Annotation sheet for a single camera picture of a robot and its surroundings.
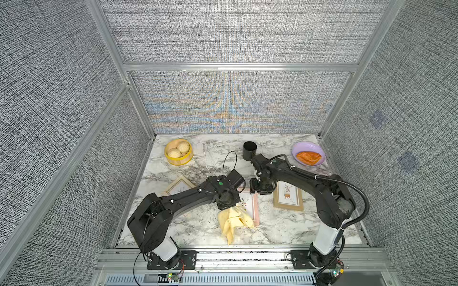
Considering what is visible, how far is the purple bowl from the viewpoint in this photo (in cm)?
A: 106

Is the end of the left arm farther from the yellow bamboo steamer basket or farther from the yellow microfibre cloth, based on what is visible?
the yellow bamboo steamer basket

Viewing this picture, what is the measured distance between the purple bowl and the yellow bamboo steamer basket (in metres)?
0.64

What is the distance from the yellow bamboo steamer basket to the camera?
3.45ft

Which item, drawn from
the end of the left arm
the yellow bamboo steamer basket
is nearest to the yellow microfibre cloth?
the end of the left arm

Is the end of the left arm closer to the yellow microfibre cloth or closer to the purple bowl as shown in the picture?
the yellow microfibre cloth
